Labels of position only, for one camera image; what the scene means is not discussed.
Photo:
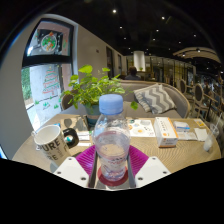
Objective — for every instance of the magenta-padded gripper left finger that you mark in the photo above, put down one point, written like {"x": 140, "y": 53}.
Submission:
{"x": 71, "y": 171}

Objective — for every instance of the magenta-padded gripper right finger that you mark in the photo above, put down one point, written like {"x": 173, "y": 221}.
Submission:
{"x": 151, "y": 170}

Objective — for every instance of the clear blue-capped water bottle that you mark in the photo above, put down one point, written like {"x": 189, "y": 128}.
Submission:
{"x": 111, "y": 140}

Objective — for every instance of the white and orange box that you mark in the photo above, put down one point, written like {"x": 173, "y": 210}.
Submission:
{"x": 165, "y": 131}

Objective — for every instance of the white paper napkin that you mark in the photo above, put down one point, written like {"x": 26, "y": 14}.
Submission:
{"x": 201, "y": 134}

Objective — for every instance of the small yellow card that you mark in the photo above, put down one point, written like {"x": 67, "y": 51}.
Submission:
{"x": 200, "y": 123}

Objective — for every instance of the grey white chevron cushion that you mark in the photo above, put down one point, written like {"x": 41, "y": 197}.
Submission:
{"x": 155, "y": 98}

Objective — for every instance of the grey curved sofa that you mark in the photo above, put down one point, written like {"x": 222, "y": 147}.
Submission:
{"x": 181, "y": 100}

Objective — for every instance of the green potted plant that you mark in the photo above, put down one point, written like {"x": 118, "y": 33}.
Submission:
{"x": 90, "y": 90}

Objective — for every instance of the window with festive decals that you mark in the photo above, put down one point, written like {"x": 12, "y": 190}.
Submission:
{"x": 46, "y": 86}

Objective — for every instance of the group of dining chairs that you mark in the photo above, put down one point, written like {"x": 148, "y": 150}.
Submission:
{"x": 198, "y": 95}

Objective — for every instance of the person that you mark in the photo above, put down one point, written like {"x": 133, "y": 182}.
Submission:
{"x": 132, "y": 75}

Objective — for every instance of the group of ceiling lights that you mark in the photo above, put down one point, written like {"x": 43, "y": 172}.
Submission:
{"x": 114, "y": 11}

